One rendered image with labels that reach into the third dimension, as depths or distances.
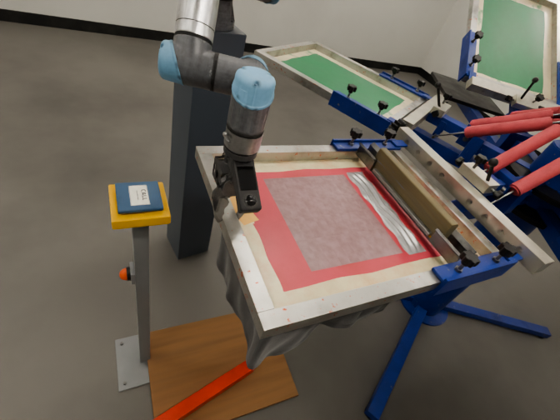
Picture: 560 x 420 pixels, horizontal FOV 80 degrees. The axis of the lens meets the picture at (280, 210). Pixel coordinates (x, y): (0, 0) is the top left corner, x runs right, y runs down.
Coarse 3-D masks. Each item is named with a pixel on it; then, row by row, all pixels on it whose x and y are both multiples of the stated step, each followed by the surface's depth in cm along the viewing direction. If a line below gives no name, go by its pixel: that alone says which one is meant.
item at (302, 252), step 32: (256, 224) 85; (288, 224) 88; (320, 224) 92; (352, 224) 95; (384, 224) 99; (288, 256) 81; (320, 256) 83; (352, 256) 86; (384, 256) 89; (416, 256) 93; (288, 288) 74
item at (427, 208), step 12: (384, 156) 110; (384, 168) 110; (396, 168) 106; (396, 180) 106; (408, 180) 102; (408, 192) 102; (420, 192) 98; (408, 204) 102; (420, 204) 98; (432, 204) 95; (420, 216) 99; (432, 216) 95; (444, 216) 92; (432, 228) 95; (444, 228) 92
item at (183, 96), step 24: (216, 48) 112; (240, 48) 117; (192, 96) 120; (216, 96) 125; (192, 120) 127; (216, 120) 132; (192, 144) 135; (216, 144) 141; (192, 168) 144; (192, 192) 154; (192, 216) 165; (168, 240) 192; (192, 240) 179
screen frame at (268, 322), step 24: (408, 168) 122; (432, 192) 114; (456, 216) 106; (240, 240) 76; (480, 240) 100; (240, 264) 71; (264, 288) 68; (360, 288) 75; (384, 288) 77; (408, 288) 79; (432, 288) 85; (264, 312) 64; (288, 312) 66; (312, 312) 67; (336, 312) 70; (264, 336) 64
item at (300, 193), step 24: (336, 168) 114; (360, 168) 118; (264, 192) 95; (288, 192) 98; (312, 192) 101; (336, 192) 104; (360, 192) 108; (384, 192) 111; (264, 216) 88; (288, 216) 91; (312, 216) 93
